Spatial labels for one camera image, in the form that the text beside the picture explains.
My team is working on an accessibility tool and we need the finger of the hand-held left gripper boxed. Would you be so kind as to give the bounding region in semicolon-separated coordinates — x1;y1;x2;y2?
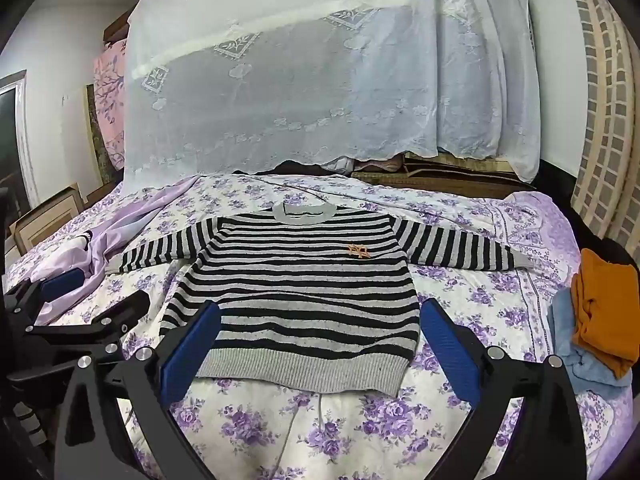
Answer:
4;267;86;331
25;290;151;361

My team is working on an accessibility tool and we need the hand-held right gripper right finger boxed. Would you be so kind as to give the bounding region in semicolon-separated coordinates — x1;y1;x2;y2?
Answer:
419;297;587;480

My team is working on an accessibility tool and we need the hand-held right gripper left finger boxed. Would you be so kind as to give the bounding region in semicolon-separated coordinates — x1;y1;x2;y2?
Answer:
54;301;223;480

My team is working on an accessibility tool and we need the black grey striped sweater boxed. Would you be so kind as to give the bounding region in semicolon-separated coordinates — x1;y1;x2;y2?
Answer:
104;201;533;396

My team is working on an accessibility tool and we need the black white striped cloth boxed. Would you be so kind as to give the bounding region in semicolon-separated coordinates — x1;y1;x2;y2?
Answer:
65;231;97;262

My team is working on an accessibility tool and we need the lilac satin cloth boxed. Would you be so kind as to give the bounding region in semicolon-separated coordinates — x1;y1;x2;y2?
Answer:
27;176;201;326

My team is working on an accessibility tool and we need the purple floral bedsheet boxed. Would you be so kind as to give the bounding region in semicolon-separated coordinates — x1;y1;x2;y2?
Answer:
0;172;636;480

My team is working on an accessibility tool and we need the white framed door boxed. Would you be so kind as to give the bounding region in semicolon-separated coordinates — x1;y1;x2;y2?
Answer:
0;70;40;213

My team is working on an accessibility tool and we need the light blue garment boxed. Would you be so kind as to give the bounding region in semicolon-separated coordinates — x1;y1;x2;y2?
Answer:
547;287;633;388

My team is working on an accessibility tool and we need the dark patterned board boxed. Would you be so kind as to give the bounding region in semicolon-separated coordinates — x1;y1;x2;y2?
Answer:
86;84;115;184

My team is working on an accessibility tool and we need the orange garment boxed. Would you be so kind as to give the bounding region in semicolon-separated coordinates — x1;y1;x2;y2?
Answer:
570;248;640;381

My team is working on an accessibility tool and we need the pink floral pillow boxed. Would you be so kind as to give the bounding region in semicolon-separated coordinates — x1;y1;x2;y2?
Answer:
92;40;128;171

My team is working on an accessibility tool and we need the beige lattice curtain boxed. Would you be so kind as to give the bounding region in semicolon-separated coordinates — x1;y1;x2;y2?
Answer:
560;0;640;241

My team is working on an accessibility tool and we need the white lace cloth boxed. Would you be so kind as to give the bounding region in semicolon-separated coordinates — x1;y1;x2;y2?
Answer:
121;0;543;196

